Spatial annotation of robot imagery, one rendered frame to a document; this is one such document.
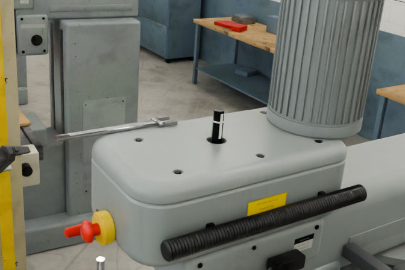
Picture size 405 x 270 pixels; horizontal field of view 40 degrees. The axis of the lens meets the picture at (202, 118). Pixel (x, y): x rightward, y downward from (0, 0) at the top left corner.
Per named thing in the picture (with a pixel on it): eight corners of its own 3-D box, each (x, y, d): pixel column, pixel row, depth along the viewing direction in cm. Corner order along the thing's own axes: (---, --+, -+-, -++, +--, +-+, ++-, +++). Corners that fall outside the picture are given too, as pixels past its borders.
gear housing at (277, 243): (185, 310, 100) (188, 263, 96) (126, 240, 119) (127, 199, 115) (322, 258, 117) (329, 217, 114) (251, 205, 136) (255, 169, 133)
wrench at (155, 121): (59, 144, 100) (59, 140, 99) (52, 137, 103) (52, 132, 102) (177, 125, 112) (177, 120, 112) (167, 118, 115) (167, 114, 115)
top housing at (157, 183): (141, 281, 91) (144, 194, 85) (81, 207, 111) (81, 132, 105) (345, 214, 115) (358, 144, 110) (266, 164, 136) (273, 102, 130)
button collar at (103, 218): (105, 252, 97) (105, 222, 95) (91, 235, 102) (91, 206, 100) (115, 249, 98) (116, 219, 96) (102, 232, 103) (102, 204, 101)
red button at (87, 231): (86, 249, 96) (86, 228, 95) (78, 237, 99) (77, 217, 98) (103, 243, 98) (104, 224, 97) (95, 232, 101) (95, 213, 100)
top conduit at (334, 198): (169, 266, 88) (170, 248, 87) (156, 252, 91) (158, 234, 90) (366, 204, 112) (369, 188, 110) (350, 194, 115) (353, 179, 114)
